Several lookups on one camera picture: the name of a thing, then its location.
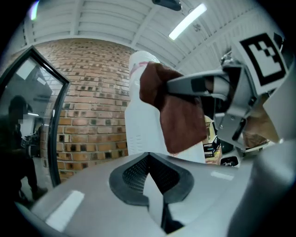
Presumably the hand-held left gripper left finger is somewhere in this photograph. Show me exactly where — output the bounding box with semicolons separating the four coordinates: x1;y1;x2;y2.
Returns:
31;152;167;237

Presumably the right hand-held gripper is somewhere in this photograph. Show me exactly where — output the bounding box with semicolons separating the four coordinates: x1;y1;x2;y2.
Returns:
166;32;296;152

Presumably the black printed carton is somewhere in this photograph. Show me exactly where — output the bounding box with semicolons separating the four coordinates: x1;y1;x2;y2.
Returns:
203;136;222;158

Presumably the small white appliance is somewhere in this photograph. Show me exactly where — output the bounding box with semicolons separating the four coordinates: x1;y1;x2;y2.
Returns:
219;155;239;168

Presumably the plastic-wrapped water bottle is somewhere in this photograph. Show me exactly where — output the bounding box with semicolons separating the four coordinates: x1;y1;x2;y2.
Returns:
128;50;162;81

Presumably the ceiling tube light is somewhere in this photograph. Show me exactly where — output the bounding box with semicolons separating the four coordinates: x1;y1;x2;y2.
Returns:
31;0;39;21
168;3;208;41

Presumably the black framed glass door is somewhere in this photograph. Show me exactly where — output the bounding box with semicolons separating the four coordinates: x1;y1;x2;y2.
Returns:
0;45;71;202

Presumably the brown wiping cloth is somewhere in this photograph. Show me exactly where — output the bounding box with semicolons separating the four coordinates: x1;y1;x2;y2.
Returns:
139;61;208;155

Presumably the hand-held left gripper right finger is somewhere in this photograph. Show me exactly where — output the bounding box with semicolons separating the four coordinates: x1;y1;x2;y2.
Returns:
148;152;240;235

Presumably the person's right hand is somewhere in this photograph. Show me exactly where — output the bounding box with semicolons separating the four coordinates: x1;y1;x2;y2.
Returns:
242;101;280;148

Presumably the white water dispenser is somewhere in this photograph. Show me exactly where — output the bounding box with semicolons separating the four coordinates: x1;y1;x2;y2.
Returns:
124;76;206;164

